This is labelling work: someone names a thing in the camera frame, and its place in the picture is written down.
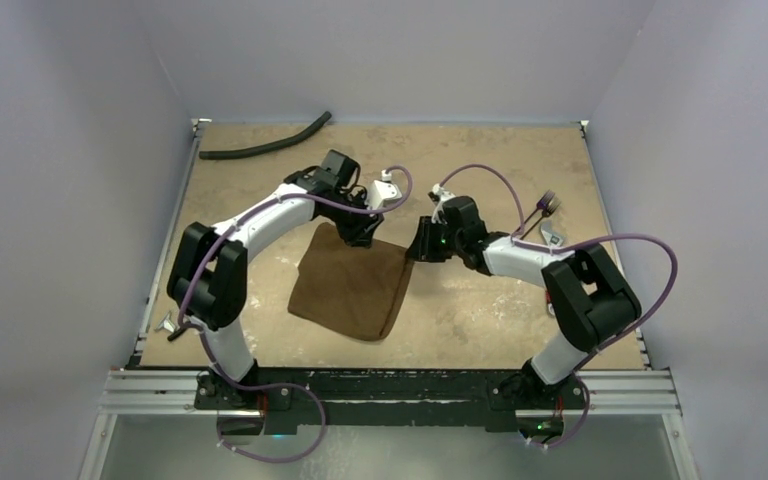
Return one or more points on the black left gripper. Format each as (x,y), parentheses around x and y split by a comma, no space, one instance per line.
(361,234)

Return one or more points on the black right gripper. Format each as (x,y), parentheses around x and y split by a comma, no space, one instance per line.
(428,245)

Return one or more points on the brown fabric napkin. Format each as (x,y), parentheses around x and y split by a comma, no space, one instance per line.
(353,291)

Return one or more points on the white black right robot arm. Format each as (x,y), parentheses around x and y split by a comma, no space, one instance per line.
(591,299)

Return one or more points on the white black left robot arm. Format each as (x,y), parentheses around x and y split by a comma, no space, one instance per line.
(209,277)

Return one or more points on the black foam tube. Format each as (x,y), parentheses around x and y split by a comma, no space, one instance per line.
(270,147)

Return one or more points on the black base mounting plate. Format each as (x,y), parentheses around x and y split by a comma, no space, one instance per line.
(286,398)

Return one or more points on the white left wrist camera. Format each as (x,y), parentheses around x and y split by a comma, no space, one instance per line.
(382,192)

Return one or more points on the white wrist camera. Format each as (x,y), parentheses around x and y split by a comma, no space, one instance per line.
(439,196)
(382,192)

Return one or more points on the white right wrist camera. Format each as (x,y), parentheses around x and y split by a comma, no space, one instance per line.
(439,196)

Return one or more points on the adjustable wrench red handle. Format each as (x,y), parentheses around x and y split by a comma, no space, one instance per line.
(554,240)

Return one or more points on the black handled pliers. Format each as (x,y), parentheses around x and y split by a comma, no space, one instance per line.
(179,331)

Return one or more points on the aluminium extrusion rail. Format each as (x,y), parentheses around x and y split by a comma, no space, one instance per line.
(189,391)

